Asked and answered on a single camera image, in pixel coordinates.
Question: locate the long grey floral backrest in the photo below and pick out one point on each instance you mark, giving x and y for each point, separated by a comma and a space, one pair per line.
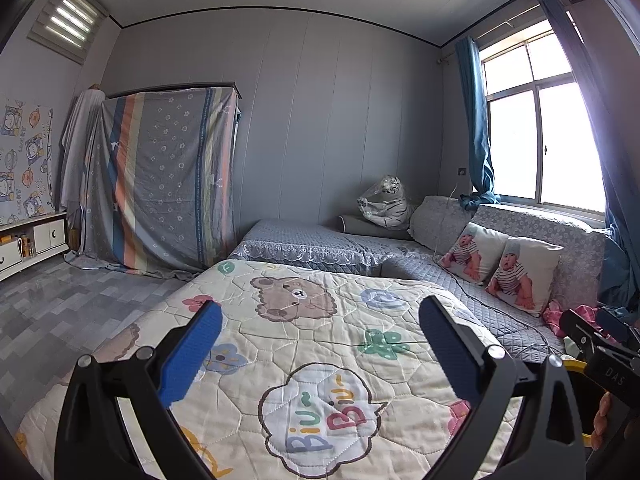
575, 235

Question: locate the white hanging cloth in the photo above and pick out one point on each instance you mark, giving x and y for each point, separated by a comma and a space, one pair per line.
77, 150

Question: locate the long blue curtain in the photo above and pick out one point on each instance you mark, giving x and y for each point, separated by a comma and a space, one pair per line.
617, 260

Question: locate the cartoon bear printed quilt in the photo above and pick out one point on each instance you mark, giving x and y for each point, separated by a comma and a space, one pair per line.
300, 360

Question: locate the short blue curtain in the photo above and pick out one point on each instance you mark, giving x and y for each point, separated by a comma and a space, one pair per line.
475, 125

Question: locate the grey lace-trimmed bed cover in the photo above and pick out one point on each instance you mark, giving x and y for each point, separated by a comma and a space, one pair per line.
300, 242

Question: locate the window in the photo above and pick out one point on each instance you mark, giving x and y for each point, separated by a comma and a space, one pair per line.
515, 145

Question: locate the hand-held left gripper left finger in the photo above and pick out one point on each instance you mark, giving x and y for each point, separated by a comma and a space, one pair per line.
192, 350

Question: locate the baby print pillow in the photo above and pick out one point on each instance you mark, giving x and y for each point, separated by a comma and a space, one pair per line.
470, 255
520, 275

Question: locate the white low cabinet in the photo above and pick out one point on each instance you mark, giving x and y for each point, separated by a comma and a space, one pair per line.
47, 235

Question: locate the grey bolster pillow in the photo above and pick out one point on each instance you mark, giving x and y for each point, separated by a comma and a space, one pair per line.
355, 225

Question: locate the striped floral sheet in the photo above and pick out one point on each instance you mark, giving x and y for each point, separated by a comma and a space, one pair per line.
160, 175

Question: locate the pink clothes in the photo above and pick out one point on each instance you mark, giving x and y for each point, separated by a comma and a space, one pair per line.
555, 315

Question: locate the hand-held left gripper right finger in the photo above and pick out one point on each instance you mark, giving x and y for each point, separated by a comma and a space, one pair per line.
445, 342

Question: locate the grey floral cushion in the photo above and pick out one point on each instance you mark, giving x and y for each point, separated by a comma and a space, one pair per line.
440, 220

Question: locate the person's right hand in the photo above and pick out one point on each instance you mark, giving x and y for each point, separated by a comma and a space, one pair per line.
602, 420

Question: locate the grey quilted mat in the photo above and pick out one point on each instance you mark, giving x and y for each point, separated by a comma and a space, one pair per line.
480, 310

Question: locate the tiger plush toy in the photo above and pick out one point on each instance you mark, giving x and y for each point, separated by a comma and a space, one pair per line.
392, 202

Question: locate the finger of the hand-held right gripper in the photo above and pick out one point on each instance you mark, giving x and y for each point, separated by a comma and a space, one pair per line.
612, 322
580, 332

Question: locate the cartoon wall poster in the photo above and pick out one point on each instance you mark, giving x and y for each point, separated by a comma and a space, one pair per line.
22, 160

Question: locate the yellow bin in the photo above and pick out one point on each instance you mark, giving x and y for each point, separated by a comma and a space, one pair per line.
577, 363

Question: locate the window blind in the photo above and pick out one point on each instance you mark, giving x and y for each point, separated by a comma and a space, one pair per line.
67, 17

